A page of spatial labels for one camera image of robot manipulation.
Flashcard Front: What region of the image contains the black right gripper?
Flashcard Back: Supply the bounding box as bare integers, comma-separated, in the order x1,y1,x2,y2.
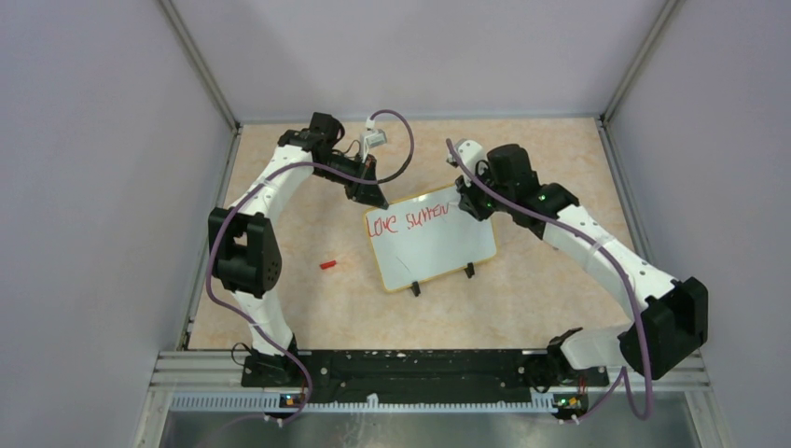
456,162,514,222

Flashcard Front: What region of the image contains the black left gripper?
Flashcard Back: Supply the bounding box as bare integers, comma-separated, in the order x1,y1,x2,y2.
315,151,388,209

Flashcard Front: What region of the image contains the yellow framed whiteboard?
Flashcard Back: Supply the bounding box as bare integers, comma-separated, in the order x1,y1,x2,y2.
363,184,498,296

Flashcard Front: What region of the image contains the red marker cap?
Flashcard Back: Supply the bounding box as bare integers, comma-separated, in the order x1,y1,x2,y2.
319,259,337,270

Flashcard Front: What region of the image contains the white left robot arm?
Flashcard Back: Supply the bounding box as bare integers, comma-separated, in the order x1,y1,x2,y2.
207,112,389,386

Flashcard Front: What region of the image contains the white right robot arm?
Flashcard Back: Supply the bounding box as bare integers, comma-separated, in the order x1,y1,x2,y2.
448,139,709,385

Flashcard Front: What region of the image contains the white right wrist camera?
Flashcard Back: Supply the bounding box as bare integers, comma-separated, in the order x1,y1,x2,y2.
446,138,486,187

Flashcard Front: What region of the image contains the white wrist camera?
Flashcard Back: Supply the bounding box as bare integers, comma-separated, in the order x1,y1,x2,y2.
358,118,387,161
446,138,486,187

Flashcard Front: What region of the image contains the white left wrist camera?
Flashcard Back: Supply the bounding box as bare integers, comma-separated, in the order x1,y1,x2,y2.
358,118,387,161

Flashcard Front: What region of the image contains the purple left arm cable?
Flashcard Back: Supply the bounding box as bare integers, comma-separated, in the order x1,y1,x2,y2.
204,109,415,427

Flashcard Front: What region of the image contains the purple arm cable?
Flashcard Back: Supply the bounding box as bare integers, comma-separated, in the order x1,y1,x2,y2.
446,137,657,423
204,109,415,427

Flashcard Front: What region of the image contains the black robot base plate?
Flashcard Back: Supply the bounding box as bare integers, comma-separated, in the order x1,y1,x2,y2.
241,349,609,404

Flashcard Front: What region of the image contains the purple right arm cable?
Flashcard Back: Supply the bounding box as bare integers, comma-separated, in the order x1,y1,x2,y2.
446,137,657,423

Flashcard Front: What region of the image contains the aluminium frame rail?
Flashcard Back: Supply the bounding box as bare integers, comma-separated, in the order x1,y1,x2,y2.
132,349,724,448

